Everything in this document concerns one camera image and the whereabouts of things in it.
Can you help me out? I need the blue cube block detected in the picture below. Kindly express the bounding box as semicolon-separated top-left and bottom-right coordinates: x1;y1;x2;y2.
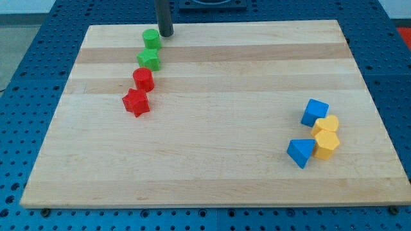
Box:
301;99;329;127

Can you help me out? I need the green cylinder block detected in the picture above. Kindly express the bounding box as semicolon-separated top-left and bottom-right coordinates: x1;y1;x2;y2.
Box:
142;29;161;49

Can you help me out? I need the yellow hexagon block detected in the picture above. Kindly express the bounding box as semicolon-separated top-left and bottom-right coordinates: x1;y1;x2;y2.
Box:
313;130;340;160

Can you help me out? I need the red cylinder block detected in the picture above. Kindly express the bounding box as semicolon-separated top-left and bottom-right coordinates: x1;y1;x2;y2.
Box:
132;67;155;92

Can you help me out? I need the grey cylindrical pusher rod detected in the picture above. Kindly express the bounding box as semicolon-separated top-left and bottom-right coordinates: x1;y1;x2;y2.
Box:
154;0;174;37

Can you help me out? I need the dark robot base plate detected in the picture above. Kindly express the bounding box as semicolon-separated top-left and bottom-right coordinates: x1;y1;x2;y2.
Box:
179;0;247;12

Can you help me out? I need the red star block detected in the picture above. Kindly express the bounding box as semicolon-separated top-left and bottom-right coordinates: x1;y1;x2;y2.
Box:
122;89;150;117

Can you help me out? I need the blue triangle block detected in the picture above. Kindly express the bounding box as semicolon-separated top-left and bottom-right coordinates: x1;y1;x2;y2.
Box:
286;139;315;169

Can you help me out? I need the yellow heart block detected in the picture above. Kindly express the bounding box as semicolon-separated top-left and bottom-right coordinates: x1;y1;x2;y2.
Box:
311;115;340;137

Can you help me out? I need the green star block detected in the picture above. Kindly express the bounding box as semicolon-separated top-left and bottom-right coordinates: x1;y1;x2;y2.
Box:
136;48;160;71

